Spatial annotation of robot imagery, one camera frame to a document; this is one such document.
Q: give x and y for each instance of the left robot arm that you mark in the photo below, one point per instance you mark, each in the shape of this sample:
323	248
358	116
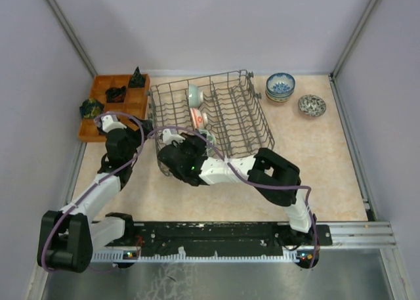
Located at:
69	237

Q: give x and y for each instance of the grey wire dish rack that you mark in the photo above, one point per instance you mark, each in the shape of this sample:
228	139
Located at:
234	113

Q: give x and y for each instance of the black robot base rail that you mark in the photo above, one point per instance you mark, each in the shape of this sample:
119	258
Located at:
231	242

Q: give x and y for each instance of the pink patterned bowl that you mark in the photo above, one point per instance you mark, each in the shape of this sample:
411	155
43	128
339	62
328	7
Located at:
312	105

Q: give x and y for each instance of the blue lattice patterned bowl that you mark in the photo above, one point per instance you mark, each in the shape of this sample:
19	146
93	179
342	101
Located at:
278	99

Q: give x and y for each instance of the yellow blue patterned bowl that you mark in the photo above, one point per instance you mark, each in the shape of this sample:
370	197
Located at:
278	94

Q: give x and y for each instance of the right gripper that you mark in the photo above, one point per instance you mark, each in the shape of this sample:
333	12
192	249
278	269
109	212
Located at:
198	142

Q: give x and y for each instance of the orange white patterned bowl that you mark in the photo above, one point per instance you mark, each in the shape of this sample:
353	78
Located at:
199	118

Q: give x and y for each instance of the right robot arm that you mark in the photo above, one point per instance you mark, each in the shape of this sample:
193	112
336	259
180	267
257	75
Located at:
274	177

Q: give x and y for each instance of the blue white floral bowl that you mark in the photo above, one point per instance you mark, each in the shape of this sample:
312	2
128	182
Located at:
280	83

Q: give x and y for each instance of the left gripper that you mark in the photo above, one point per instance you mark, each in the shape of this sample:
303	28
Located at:
137	133

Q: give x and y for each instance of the pale green grid bowl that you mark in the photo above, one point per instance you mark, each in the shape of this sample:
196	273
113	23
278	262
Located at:
195	96

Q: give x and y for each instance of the dark speckled bowl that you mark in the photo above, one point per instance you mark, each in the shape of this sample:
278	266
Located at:
275	103

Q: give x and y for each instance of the aluminium frame rail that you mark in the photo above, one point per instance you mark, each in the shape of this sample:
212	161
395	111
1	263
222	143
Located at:
362	235

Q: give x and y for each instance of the green leaf patterned bowl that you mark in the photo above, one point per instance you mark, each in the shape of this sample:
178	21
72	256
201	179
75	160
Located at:
211	140

